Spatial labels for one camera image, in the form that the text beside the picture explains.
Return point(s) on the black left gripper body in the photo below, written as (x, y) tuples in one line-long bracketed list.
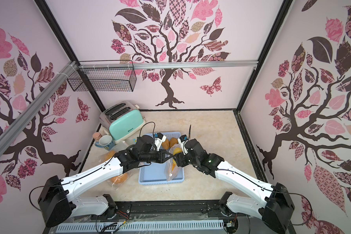
[(153, 156)]

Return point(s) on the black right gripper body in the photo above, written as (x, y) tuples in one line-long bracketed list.
[(181, 159)]

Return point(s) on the yellow-green potato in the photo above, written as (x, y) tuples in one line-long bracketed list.
[(177, 151)]

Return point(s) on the light blue perforated plastic basket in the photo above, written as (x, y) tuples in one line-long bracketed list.
[(157, 173)]

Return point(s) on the brown potato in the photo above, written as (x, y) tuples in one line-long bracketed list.
[(173, 141)]

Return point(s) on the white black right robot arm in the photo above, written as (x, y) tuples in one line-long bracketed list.
[(271, 203)]

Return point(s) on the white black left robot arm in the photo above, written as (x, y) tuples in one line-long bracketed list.
[(60, 198)]

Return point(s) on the mint green silver toaster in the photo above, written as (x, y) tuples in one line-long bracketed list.
[(122, 120)]

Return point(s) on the white blue ceramic mug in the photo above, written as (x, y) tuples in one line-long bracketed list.
[(105, 142)]

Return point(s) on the small pink cup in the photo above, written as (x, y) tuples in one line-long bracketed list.
[(97, 136)]

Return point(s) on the black base frame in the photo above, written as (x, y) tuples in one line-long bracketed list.
[(126, 211)]

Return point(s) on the black wire wall basket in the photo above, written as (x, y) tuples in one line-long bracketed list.
[(104, 76)]

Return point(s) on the aluminium rail back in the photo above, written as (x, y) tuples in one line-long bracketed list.
[(173, 65)]

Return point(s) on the aluminium rail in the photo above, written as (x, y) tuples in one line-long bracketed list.
[(173, 65), (34, 107)]

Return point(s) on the white slotted cable duct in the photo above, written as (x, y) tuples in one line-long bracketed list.
[(139, 227)]

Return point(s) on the aluminium rail left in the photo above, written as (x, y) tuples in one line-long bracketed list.
[(34, 107)]

